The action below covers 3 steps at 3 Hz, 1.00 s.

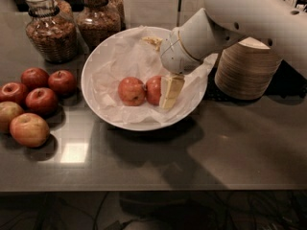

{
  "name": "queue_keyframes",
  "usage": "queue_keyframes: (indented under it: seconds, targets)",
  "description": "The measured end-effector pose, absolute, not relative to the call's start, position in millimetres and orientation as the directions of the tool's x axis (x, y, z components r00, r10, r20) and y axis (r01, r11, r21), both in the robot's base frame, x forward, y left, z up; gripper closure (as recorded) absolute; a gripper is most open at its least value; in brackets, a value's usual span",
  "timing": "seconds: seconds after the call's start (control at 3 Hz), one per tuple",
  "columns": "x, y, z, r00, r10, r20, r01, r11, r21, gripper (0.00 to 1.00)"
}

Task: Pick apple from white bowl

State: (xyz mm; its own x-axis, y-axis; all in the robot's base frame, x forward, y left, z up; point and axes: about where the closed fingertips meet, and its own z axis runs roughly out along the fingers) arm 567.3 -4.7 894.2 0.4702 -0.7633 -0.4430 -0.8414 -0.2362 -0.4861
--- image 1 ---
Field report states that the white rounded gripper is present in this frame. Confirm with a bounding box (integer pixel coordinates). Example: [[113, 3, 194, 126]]
[[142, 28, 201, 109]]

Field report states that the white paper liner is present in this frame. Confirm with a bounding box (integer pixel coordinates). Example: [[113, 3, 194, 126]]
[[86, 26, 219, 124]]

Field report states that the red apple with sticker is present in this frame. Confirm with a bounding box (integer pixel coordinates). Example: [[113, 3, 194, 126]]
[[117, 77, 146, 106]]

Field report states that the large white bowl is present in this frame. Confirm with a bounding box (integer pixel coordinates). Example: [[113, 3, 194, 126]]
[[81, 26, 209, 132]]

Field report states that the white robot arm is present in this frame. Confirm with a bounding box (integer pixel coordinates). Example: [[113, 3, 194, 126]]
[[158, 0, 307, 109]]

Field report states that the yellow-red apple front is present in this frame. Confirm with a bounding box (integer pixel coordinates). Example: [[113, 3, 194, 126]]
[[10, 113, 50, 148]]

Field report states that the yellowish apple left edge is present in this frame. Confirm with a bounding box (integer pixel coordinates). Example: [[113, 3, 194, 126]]
[[0, 102, 24, 133]]

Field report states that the white box left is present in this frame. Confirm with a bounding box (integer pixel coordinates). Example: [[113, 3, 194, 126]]
[[124, 0, 178, 29]]

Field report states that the front stack of paper bowls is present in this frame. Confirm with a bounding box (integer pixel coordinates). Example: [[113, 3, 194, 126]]
[[214, 37, 282, 101]]

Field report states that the front glass granola jar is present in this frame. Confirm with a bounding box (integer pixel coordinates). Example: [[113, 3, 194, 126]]
[[25, 0, 78, 63]]

